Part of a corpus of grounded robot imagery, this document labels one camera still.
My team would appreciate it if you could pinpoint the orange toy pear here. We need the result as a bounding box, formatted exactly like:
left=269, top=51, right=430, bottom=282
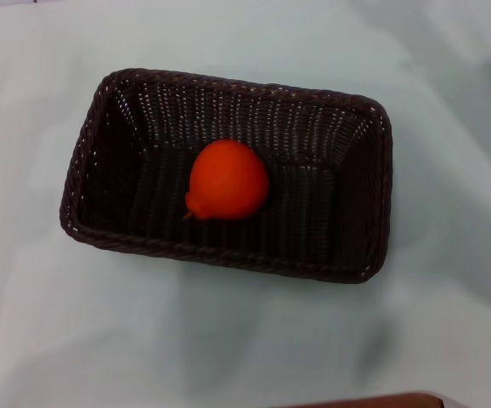
left=183, top=139, right=271, bottom=222

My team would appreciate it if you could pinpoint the dark brown woven basket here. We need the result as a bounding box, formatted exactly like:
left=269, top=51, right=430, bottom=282
left=59, top=66, right=395, bottom=285

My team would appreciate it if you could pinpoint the brown board edge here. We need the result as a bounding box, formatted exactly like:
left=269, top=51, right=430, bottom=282
left=291, top=392, right=447, bottom=408

